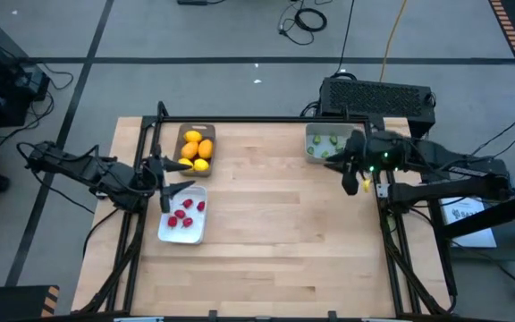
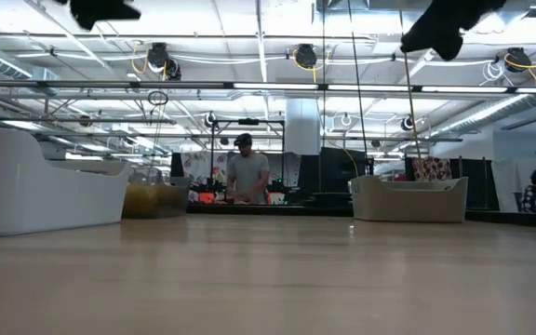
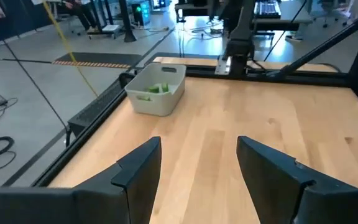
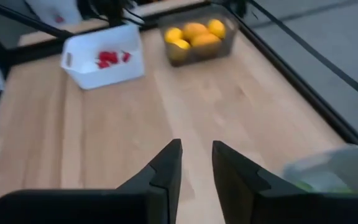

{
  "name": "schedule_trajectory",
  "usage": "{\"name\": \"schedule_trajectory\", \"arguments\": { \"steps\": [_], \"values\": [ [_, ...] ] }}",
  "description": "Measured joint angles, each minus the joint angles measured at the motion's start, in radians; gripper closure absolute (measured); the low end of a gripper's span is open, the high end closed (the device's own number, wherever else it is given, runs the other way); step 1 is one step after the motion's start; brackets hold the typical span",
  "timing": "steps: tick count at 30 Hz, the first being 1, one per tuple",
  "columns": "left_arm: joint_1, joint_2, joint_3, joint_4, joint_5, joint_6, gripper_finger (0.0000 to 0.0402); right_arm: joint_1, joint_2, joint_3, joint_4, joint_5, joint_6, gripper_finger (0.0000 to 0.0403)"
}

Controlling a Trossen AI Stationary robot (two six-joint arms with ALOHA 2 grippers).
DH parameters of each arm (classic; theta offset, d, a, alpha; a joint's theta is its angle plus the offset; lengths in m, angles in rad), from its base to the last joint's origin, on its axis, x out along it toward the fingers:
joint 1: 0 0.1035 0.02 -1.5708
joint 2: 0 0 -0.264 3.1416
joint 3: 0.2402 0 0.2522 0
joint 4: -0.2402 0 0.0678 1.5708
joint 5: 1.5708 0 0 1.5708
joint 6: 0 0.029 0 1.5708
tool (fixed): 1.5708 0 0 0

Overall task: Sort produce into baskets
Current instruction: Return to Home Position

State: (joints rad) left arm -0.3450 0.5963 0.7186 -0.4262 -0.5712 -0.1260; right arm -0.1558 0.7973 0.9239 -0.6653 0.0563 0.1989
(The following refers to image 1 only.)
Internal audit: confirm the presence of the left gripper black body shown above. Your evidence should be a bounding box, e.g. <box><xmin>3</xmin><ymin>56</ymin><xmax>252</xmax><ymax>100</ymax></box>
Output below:
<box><xmin>139</xmin><ymin>144</ymin><xmax>172</xmax><ymax>215</ymax></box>

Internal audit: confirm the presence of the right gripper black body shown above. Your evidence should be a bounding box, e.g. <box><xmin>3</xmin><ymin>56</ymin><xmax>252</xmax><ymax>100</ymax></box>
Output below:
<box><xmin>341</xmin><ymin>128</ymin><xmax>413</xmax><ymax>197</ymax></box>

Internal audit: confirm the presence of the grey plastic basket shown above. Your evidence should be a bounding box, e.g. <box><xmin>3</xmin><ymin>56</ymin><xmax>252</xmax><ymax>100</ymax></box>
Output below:
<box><xmin>303</xmin><ymin>122</ymin><xmax>359</xmax><ymax>165</ymax></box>

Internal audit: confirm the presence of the white plastic basket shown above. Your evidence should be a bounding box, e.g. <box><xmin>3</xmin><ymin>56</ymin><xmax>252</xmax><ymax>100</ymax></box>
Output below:
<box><xmin>156</xmin><ymin>184</ymin><xmax>209</xmax><ymax>246</ymax></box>

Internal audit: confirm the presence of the black computer tower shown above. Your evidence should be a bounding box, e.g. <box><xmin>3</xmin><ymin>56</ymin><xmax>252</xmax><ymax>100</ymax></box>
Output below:
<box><xmin>318</xmin><ymin>76</ymin><xmax>436</xmax><ymax>143</ymax></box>

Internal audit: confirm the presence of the white printed paper sheet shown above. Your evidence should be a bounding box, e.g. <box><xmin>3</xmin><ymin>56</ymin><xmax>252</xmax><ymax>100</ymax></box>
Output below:
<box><xmin>442</xmin><ymin>196</ymin><xmax>499</xmax><ymax>250</ymax></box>

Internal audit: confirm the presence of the dark side table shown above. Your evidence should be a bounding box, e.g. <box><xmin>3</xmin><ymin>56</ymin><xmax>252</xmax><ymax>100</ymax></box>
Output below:
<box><xmin>426</xmin><ymin>191</ymin><xmax>515</xmax><ymax>265</ymax></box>

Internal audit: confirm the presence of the black yellow striped mat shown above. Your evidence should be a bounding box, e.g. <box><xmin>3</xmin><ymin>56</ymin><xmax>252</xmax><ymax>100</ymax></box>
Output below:
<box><xmin>0</xmin><ymin>284</ymin><xmax>61</xmax><ymax>319</ymax></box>

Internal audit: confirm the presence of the black metal rig frame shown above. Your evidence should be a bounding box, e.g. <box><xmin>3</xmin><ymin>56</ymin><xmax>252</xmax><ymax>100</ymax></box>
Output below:
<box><xmin>76</xmin><ymin>100</ymin><xmax>458</xmax><ymax>317</ymax></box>

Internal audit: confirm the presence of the yellow hanging cable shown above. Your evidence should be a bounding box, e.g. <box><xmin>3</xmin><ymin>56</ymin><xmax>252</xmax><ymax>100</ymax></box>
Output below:
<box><xmin>378</xmin><ymin>0</ymin><xmax>409</xmax><ymax>84</ymax></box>

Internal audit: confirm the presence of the black hanging cable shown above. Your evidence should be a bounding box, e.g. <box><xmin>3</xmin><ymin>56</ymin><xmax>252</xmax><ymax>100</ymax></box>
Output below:
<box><xmin>331</xmin><ymin>0</ymin><xmax>357</xmax><ymax>80</ymax></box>

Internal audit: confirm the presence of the coiled black cable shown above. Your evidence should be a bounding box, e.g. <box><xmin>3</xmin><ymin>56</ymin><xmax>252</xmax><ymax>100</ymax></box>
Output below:
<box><xmin>277</xmin><ymin>0</ymin><xmax>329</xmax><ymax>47</ymax></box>

